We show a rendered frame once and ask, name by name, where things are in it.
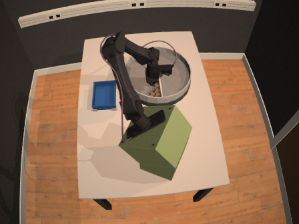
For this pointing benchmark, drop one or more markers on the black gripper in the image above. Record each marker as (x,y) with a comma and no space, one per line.
(149,78)

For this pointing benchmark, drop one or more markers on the blue open box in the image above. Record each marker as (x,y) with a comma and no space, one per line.
(104,94)

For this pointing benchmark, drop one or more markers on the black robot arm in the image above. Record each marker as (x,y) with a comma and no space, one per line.
(132,107)

